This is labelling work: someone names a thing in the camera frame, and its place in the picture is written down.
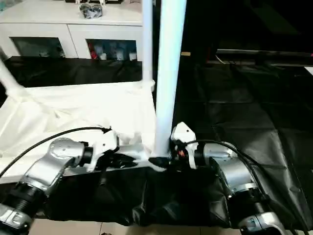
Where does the white plastic table leg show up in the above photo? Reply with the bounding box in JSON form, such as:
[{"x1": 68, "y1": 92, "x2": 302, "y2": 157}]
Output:
[
  {"x1": 141, "y1": 0, "x2": 156, "y2": 87},
  {"x1": 0, "y1": 58, "x2": 25, "y2": 99},
  {"x1": 150, "y1": 0, "x2": 188, "y2": 159}
]

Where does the black plastic mat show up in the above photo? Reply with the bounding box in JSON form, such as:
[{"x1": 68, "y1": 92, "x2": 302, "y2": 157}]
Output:
[{"x1": 0, "y1": 55, "x2": 313, "y2": 232}]

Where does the white cabinet with glass doors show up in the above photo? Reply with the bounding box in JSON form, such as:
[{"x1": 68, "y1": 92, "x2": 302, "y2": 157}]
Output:
[{"x1": 0, "y1": 0, "x2": 144, "y2": 61}]

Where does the clear bag of dark parts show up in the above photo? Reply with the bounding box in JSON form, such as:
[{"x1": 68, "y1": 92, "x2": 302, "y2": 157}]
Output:
[{"x1": 78, "y1": 3, "x2": 104, "y2": 20}]

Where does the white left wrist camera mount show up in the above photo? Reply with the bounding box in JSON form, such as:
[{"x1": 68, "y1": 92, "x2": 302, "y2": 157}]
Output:
[{"x1": 86, "y1": 128, "x2": 121, "y2": 172}]

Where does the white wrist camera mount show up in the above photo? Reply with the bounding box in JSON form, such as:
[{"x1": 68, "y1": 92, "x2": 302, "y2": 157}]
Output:
[
  {"x1": 169, "y1": 121, "x2": 199, "y2": 170},
  {"x1": 86, "y1": 128, "x2": 121, "y2": 172}
]

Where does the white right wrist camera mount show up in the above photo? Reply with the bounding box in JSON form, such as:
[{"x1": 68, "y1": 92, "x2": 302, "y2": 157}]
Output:
[{"x1": 169, "y1": 121, "x2": 199, "y2": 170}]

